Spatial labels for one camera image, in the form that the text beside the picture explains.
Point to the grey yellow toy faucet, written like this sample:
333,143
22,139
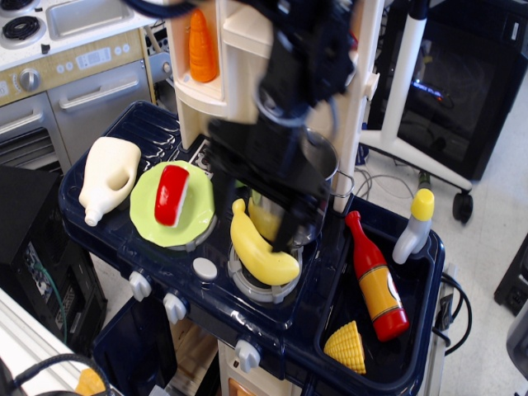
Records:
414,237

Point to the grey wooden toy kitchen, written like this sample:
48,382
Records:
68,70

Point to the orange toy carrot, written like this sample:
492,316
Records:
202,58

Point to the grey stove knob left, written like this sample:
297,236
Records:
140,286

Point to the white rolling stand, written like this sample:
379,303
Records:
386,140

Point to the cream toy jug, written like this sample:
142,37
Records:
109,176

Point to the grey round stove button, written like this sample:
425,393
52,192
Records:
205,269

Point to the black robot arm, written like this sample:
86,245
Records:
309,62

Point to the yellow toy corn piece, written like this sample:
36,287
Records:
345,346

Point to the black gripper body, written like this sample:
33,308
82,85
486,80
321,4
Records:
267,158

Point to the steel pot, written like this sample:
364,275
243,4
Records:
267,215

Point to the red toy pepper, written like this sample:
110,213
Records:
353,41

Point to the black cabinet with screen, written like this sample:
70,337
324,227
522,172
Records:
470,66

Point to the navy toy kitchen stove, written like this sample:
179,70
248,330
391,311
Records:
289,336

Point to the black computer tower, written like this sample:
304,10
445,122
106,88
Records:
42,268

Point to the cream toy kitchen shelf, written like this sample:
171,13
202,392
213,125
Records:
242,41

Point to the grey stove knob middle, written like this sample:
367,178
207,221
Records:
175,308

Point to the green toy plate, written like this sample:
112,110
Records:
197,217

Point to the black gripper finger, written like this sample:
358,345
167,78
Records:
224,180
298,222

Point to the red white toy sushi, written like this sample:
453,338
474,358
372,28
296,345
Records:
171,195

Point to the red yellow toy bottle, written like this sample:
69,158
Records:
380,294

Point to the grey stove knob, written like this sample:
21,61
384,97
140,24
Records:
140,286
248,356
175,308

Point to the grey stove knob right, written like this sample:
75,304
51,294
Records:
248,356

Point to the yellow toy banana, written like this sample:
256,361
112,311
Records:
268,267

